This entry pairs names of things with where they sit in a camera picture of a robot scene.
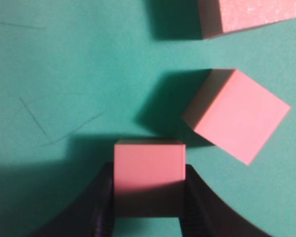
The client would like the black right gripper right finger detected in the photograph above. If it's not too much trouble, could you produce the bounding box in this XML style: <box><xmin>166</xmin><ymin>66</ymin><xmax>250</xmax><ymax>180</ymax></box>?
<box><xmin>179</xmin><ymin>164</ymin><xmax>270</xmax><ymax>237</ymax></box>

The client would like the pink cube column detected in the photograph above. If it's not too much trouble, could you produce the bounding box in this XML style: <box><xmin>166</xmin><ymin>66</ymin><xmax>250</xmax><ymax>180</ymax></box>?
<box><xmin>197</xmin><ymin>0</ymin><xmax>296</xmax><ymax>39</ymax></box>
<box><xmin>113</xmin><ymin>139</ymin><xmax>186</xmax><ymax>217</ymax></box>
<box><xmin>182</xmin><ymin>69</ymin><xmax>291</xmax><ymax>165</ymax></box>

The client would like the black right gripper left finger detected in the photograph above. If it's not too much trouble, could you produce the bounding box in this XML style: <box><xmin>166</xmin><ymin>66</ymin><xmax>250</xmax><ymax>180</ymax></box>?
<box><xmin>32</xmin><ymin>162</ymin><xmax>115</xmax><ymax>237</ymax></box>

